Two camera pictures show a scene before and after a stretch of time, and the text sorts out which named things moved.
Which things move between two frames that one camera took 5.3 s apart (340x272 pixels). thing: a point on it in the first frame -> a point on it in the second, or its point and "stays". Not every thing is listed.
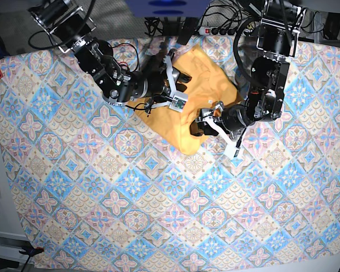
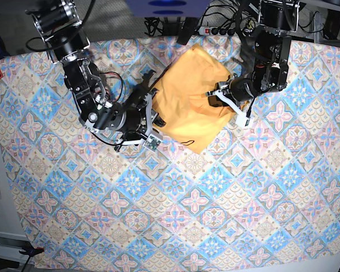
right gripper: [227, 119] -> [234, 89]
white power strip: [205, 30] stays
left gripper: [160, 77] -> [138, 122]
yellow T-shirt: [210, 85] stays
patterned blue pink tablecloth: [96, 192] stays
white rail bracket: [8, 245] stays
